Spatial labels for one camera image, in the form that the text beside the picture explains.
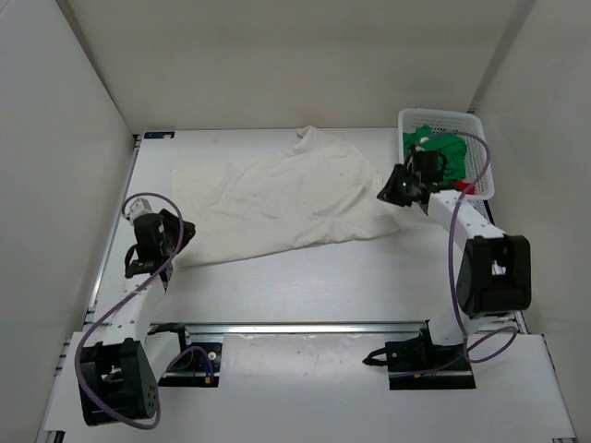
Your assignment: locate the white t shirt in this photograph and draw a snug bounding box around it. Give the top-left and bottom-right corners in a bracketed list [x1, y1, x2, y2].
[171, 126, 400, 268]

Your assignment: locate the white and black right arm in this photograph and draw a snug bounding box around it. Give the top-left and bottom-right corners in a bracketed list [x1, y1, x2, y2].
[378, 148, 532, 369]

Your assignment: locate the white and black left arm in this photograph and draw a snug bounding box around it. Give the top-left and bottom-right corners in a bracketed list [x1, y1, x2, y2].
[74, 192, 195, 430]

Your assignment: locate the green t shirt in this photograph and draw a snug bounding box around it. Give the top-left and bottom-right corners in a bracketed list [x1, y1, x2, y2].
[403, 125, 467, 181]

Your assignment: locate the red t shirt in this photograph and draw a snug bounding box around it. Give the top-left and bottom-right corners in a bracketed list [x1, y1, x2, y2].
[454, 180, 476, 195]

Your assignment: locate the white plastic basket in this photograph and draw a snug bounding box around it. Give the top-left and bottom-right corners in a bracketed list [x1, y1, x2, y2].
[398, 108, 494, 200]

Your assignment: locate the blue label sticker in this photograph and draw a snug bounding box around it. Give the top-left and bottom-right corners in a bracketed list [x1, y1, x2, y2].
[143, 131, 175, 139]

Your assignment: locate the aluminium table edge rail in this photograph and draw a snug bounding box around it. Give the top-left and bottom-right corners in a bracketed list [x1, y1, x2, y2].
[186, 322, 423, 336]

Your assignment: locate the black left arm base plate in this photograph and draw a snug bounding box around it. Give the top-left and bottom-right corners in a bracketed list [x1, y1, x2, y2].
[159, 335, 223, 389]

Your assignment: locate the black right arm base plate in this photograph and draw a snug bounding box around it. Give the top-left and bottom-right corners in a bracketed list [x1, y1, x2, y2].
[362, 337, 476, 391]

